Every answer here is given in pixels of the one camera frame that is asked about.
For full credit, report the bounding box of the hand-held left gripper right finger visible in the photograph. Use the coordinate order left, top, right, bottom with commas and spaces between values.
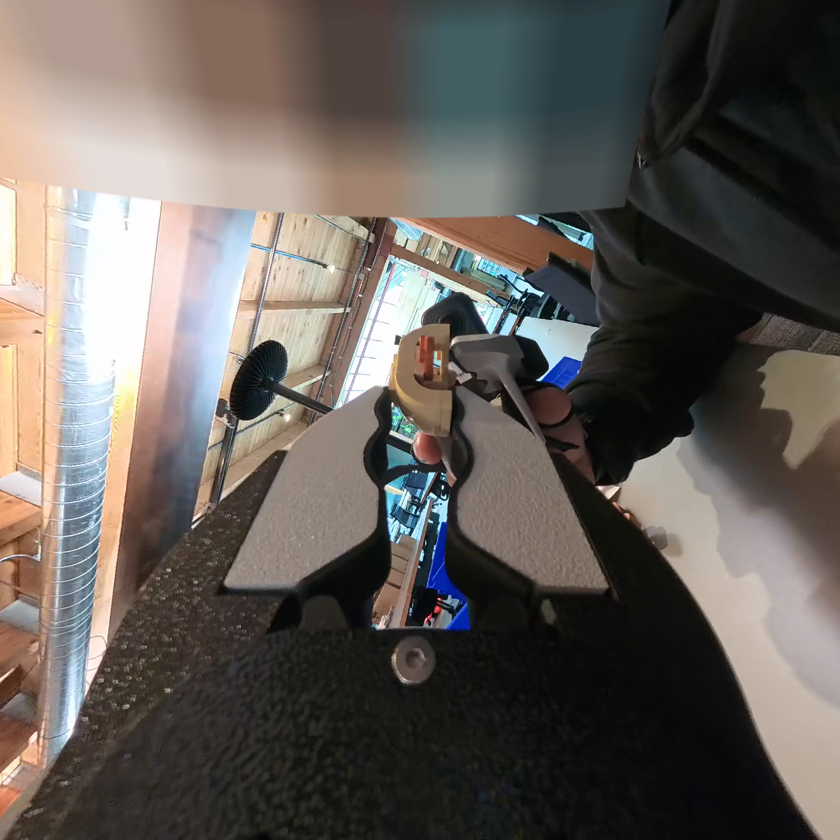
448, 392, 613, 596

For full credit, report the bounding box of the silver spiral duct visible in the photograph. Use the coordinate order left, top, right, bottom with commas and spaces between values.
36, 187, 120, 772

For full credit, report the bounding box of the black round ceiling lamp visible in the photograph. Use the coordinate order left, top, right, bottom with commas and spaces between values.
227, 339, 337, 422

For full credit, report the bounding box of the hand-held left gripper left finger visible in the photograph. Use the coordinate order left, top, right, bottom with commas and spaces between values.
222, 386, 392, 593

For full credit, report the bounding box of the tan curved brick assembly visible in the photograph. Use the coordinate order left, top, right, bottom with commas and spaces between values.
390, 326, 455, 438

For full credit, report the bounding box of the wooden post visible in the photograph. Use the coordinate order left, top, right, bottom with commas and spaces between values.
105, 203, 258, 634

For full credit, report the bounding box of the person's right forearm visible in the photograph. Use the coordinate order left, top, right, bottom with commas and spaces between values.
563, 314, 765, 488

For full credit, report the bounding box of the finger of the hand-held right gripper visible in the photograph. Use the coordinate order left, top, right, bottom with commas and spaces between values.
499, 367, 551, 448
449, 332, 527, 389

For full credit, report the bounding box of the person's right hand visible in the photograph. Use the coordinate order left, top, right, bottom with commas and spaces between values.
412, 384, 599, 487

